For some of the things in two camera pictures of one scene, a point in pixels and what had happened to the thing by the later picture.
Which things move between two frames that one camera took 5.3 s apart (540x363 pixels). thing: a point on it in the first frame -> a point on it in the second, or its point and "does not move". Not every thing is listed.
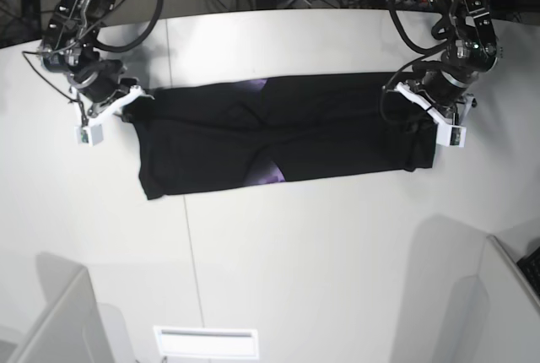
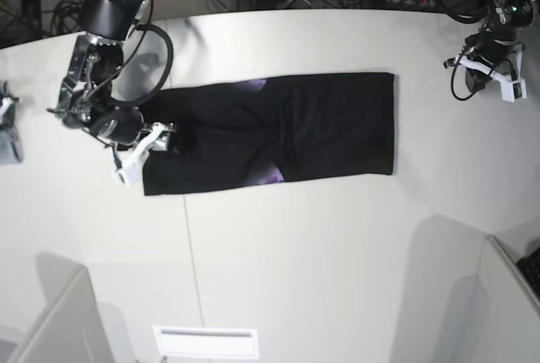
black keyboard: (531, 266) does not move
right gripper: (445, 95) -> (490, 51)
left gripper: (105, 89) -> (127, 126)
